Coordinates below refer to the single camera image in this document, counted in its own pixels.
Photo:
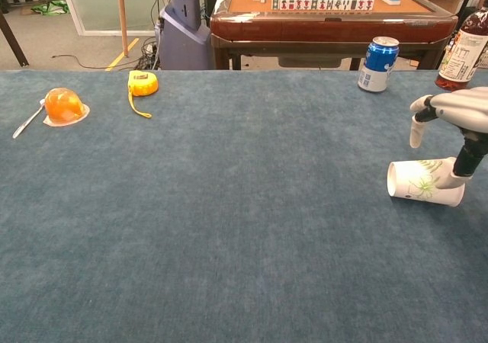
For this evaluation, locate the green bag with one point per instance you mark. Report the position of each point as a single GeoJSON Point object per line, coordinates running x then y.
{"type": "Point", "coordinates": [51, 7]}

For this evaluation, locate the white floral paper cup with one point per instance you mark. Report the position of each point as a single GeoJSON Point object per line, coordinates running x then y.
{"type": "Point", "coordinates": [413, 184]}

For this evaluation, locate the face-up mahjong tile row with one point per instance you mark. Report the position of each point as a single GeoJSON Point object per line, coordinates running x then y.
{"type": "Point", "coordinates": [322, 4]}

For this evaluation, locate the purple grey robot pedestal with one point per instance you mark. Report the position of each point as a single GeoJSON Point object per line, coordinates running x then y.
{"type": "Point", "coordinates": [183, 38]}

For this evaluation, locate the clear plastic spoon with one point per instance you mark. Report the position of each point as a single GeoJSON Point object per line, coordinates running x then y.
{"type": "Point", "coordinates": [27, 122]}

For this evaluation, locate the dark red drink bottle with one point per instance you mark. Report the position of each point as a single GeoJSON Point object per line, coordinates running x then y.
{"type": "Point", "coordinates": [463, 53]}

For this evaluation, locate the blue felt table cloth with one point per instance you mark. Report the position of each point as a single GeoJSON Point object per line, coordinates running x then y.
{"type": "Point", "coordinates": [213, 225]}

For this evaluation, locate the orange jelly cup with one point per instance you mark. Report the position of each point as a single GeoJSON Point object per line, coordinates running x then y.
{"type": "Point", "coordinates": [63, 106]}

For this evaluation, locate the blue white soda can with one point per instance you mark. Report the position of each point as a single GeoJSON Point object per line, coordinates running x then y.
{"type": "Point", "coordinates": [379, 66]}

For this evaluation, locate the white glass door frame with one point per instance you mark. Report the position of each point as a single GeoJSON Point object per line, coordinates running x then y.
{"type": "Point", "coordinates": [74, 11]}

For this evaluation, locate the yellow tape measure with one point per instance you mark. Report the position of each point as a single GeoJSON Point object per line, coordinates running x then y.
{"type": "Point", "coordinates": [144, 84]}

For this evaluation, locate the brown mahjong table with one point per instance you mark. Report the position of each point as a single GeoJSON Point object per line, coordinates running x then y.
{"type": "Point", "coordinates": [328, 28]}

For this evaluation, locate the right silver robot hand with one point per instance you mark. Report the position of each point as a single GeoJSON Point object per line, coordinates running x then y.
{"type": "Point", "coordinates": [461, 104]}

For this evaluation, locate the black slanted table leg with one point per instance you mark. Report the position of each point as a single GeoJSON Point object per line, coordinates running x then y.
{"type": "Point", "coordinates": [11, 40]}

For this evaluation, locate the wooden pole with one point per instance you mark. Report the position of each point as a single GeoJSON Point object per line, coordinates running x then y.
{"type": "Point", "coordinates": [122, 19]}

